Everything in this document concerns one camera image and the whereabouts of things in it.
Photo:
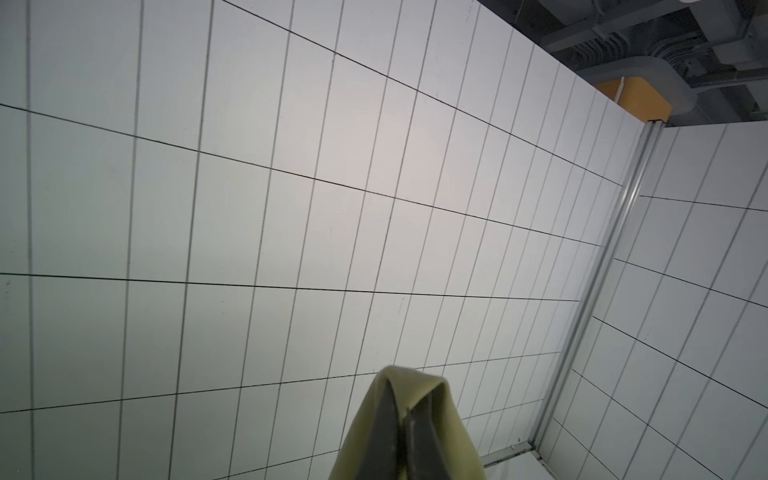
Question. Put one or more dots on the aluminium corner post right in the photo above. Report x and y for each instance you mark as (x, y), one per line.
(640, 160)

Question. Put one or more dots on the orange ceiling box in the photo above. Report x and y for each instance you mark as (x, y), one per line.
(637, 97)

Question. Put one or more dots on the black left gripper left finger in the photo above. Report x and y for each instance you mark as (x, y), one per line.
(380, 456)

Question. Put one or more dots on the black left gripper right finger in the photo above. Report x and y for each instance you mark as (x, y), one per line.
(425, 460)

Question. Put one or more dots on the grey ceiling duct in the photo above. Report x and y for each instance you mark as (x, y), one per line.
(707, 59)

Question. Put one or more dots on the olive green skirt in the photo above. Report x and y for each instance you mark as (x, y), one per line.
(412, 389)

